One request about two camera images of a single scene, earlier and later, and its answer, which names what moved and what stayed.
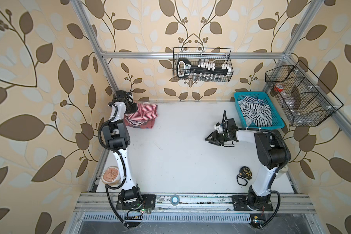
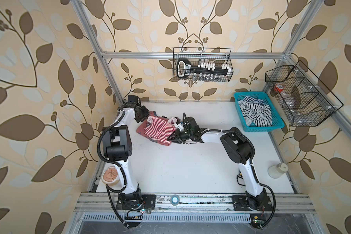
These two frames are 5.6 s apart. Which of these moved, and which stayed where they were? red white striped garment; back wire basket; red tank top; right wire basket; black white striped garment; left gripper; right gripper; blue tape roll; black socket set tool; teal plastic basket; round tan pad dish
Moved: red white striped garment; left gripper; right gripper; red tank top
Stayed: black socket set tool; right wire basket; round tan pad dish; teal plastic basket; blue tape roll; black white striped garment; back wire basket
